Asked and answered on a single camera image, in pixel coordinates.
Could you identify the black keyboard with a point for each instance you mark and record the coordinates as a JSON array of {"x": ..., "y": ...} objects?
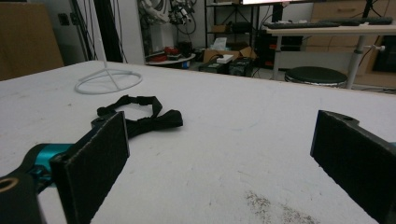
[{"x": 301, "y": 25}]

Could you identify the black bow tie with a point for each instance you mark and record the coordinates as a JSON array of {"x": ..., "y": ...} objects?
[{"x": 146, "y": 119}]

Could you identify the white flat box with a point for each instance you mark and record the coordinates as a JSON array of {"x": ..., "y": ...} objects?
[{"x": 224, "y": 58}]

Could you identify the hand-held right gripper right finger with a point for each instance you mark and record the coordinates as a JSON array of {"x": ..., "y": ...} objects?
[{"x": 355, "y": 161}]

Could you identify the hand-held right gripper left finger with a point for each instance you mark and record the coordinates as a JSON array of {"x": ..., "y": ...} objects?
[{"x": 90, "y": 165}]

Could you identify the white desk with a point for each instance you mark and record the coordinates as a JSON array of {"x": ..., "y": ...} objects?
[{"x": 336, "y": 31}]

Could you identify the small round white table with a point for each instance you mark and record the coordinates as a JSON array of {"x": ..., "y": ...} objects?
[{"x": 171, "y": 60}]

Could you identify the open cardboard box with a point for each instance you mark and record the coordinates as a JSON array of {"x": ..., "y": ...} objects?
[{"x": 229, "y": 52}]

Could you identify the brown cardboard panel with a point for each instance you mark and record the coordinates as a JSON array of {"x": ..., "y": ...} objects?
[{"x": 26, "y": 39}]

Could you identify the black round stool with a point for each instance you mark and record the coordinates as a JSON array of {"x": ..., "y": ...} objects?
[{"x": 315, "y": 76}]

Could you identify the black metal shelf rack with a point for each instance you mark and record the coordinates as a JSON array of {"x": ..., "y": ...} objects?
[{"x": 232, "y": 23}]

